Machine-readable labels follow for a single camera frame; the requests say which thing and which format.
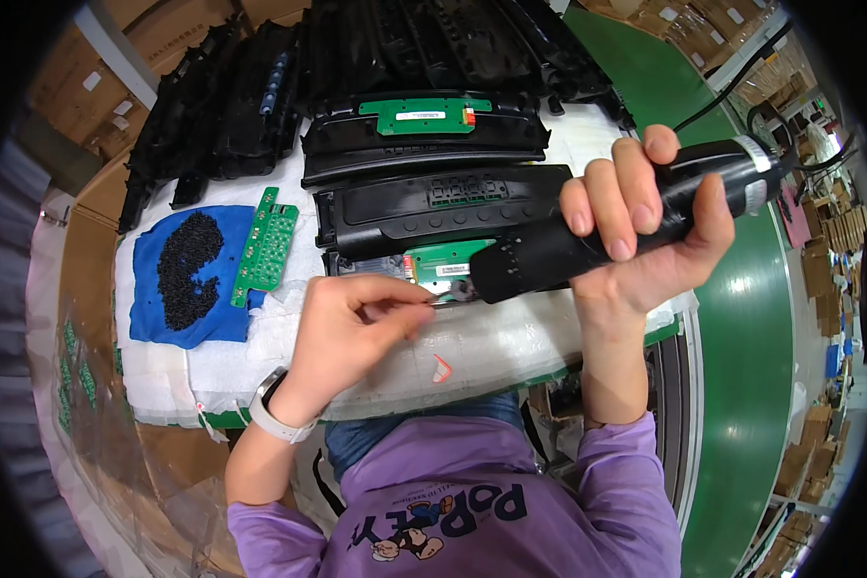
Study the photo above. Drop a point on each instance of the person's right hand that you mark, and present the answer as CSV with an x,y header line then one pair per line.
x,y
650,278

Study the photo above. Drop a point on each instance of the person's left hand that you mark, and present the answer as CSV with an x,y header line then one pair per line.
x,y
332,339

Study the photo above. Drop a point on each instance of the black electric screwdriver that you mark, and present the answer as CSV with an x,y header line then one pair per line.
x,y
542,256

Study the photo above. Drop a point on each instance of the black plastic panel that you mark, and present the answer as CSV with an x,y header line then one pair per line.
x,y
361,264
419,148

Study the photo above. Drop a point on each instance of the white wrist watch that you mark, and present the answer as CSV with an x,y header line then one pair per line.
x,y
278,412

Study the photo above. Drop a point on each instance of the person's legs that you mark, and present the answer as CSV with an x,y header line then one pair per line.
x,y
404,426

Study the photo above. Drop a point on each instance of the green keypad circuit board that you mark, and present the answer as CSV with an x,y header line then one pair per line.
x,y
266,245

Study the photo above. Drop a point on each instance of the green conveyor belt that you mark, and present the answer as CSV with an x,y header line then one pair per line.
x,y
744,376

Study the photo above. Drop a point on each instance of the black panel with display window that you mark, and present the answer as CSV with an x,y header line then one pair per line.
x,y
404,209

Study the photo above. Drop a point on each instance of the white foam pad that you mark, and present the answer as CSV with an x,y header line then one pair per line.
x,y
491,347

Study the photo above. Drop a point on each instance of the pile of black screws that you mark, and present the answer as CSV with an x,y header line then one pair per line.
x,y
188,267

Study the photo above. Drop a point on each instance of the shelves with cardboard cartons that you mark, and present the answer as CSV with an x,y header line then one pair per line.
x,y
831,238

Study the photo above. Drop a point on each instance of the blue cloth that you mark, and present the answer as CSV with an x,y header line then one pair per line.
x,y
148,303

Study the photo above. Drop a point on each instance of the person's body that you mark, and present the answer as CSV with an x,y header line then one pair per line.
x,y
477,506

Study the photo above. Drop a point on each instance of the clear plastic sheet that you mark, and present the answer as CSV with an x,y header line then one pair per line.
x,y
94,433

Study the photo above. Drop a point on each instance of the stack of black plastic panels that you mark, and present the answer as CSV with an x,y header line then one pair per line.
x,y
376,50

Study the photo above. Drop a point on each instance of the cardboard cartons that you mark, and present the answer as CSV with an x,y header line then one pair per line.
x,y
94,108

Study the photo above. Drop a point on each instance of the metal conveyor side rail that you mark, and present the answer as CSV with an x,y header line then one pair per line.
x,y
675,404

